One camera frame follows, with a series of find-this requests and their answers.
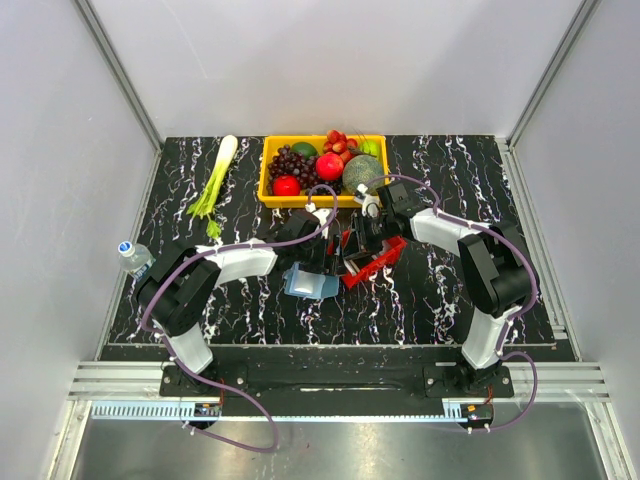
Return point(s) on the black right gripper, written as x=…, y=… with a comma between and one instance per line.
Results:
x=360, y=246

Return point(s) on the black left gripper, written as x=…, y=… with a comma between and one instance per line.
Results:
x=321, y=265

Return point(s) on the red plastic card tray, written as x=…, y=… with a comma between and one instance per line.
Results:
x=389, y=255

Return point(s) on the blue leather card holder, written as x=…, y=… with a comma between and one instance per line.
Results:
x=314, y=286

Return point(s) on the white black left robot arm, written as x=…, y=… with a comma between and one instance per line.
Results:
x=175, y=290

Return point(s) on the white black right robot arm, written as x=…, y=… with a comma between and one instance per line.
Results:
x=499, y=278

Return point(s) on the red tomato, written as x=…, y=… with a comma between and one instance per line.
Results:
x=286, y=185

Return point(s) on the dark blueberry cluster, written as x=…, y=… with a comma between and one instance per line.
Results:
x=326, y=189

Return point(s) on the dark purple grape bunch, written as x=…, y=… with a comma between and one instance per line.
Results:
x=286, y=162

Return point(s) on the red pomegranate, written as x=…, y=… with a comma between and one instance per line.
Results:
x=329, y=166

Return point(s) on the green netted melon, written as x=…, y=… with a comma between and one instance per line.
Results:
x=360, y=169

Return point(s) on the dark green avocado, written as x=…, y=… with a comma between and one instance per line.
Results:
x=304, y=149

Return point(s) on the red lychee cluster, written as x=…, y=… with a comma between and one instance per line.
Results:
x=338, y=142

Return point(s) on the green white celery stalk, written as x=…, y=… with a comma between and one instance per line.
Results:
x=204, y=207

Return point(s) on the clear plastic water bottle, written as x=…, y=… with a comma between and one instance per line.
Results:
x=135, y=259

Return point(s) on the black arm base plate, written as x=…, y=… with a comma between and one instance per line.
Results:
x=430, y=380

